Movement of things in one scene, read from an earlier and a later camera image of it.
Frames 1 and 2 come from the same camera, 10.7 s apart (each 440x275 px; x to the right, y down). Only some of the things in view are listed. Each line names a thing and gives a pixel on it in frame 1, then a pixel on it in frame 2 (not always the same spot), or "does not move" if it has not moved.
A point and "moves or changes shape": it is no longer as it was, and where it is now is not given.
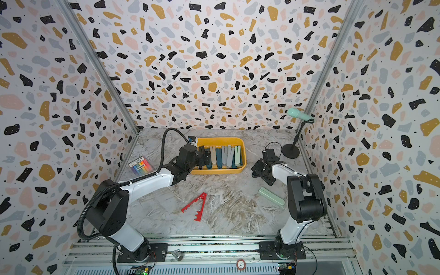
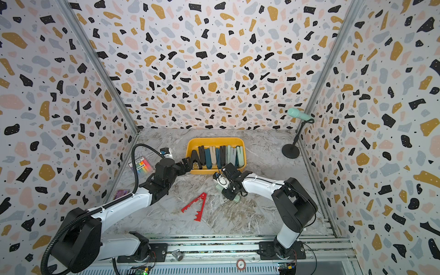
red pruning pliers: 203,196 does not move
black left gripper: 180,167 -> 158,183
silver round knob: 177,254 does not move
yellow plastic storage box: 217,142 does not move
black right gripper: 261,165 -> 227,195
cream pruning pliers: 213,154 does not move
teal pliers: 219,153 does not move
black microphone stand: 292,151 does not move
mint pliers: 267,193 moves or changes shape
